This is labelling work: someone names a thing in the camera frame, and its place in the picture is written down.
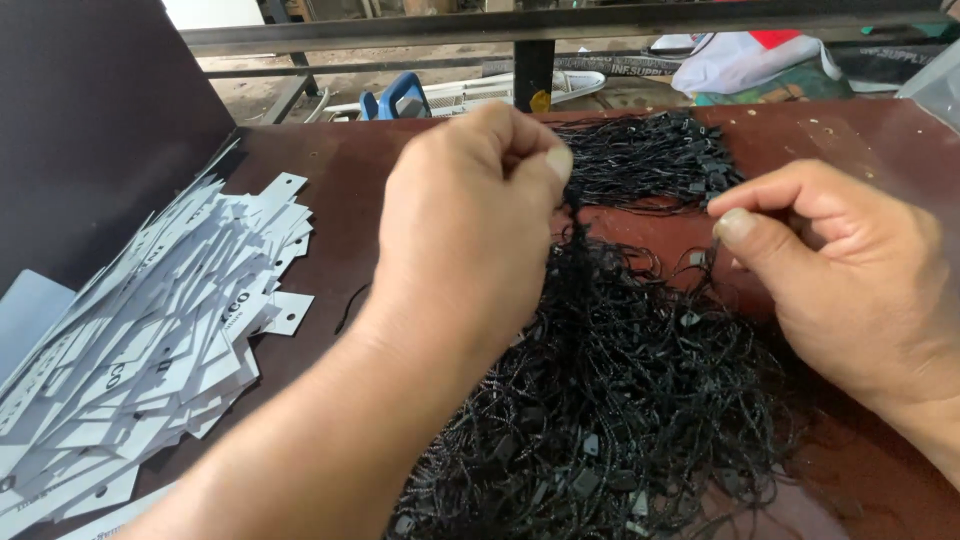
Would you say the dark metal frame rail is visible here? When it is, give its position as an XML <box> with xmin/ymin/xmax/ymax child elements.
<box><xmin>178</xmin><ymin>0</ymin><xmax>960</xmax><ymax>81</ymax></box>

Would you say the dark brown board panel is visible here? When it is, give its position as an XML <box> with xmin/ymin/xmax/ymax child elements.
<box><xmin>0</xmin><ymin>0</ymin><xmax>238</xmax><ymax>298</ymax></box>

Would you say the white plastic grille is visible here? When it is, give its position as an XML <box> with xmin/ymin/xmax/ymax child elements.
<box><xmin>322</xmin><ymin>69</ymin><xmax>608</xmax><ymax>122</ymax></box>

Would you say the white plastic bag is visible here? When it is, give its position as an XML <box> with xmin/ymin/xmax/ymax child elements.
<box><xmin>649</xmin><ymin>30</ymin><xmax>844</xmax><ymax>96</ymax></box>

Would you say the blue plastic handle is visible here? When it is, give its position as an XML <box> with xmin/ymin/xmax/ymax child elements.
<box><xmin>359</xmin><ymin>71</ymin><xmax>433</xmax><ymax>122</ymax></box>

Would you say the black printed banner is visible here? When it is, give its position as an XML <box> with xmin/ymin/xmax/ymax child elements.
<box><xmin>831</xmin><ymin>42</ymin><xmax>955</xmax><ymax>86</ymax></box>

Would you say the pale grey paper sheet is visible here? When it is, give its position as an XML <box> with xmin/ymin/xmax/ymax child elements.
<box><xmin>0</xmin><ymin>269</ymin><xmax>78</xmax><ymax>380</ymax></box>

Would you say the tidy bundle of black strings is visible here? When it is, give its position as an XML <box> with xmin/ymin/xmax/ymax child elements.
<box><xmin>551</xmin><ymin>110</ymin><xmax>745</xmax><ymax>217</ymax></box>

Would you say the black metal post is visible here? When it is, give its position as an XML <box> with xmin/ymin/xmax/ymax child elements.
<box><xmin>513</xmin><ymin>39</ymin><xmax>557</xmax><ymax>114</ymax></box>

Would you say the heap of black tag strings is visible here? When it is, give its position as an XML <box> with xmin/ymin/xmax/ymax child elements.
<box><xmin>386</xmin><ymin>187</ymin><xmax>807</xmax><ymax>540</ymax></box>

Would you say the clear plastic bag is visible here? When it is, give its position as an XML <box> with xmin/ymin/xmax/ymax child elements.
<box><xmin>895</xmin><ymin>36</ymin><xmax>960</xmax><ymax>135</ymax></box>

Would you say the stray black thread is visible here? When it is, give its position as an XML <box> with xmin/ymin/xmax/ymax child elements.
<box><xmin>333</xmin><ymin>282</ymin><xmax>373</xmax><ymax>336</ymax></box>

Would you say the person's right hand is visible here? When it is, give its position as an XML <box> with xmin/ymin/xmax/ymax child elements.
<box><xmin>706</xmin><ymin>159</ymin><xmax>960</xmax><ymax>415</ymax></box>

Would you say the pile of white paper tags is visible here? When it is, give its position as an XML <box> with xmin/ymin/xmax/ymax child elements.
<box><xmin>0</xmin><ymin>139</ymin><xmax>316</xmax><ymax>540</ymax></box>

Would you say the black printed strap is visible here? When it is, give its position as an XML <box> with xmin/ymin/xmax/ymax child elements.
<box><xmin>480</xmin><ymin>52</ymin><xmax>685</xmax><ymax>78</ymax></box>

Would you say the person's left hand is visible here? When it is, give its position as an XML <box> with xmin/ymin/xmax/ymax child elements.
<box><xmin>352</xmin><ymin>100</ymin><xmax>576</xmax><ymax>363</ymax></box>

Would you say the single black tag string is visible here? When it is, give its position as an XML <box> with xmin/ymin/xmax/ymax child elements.
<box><xmin>686</xmin><ymin>238</ymin><xmax>723</xmax><ymax>273</ymax></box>

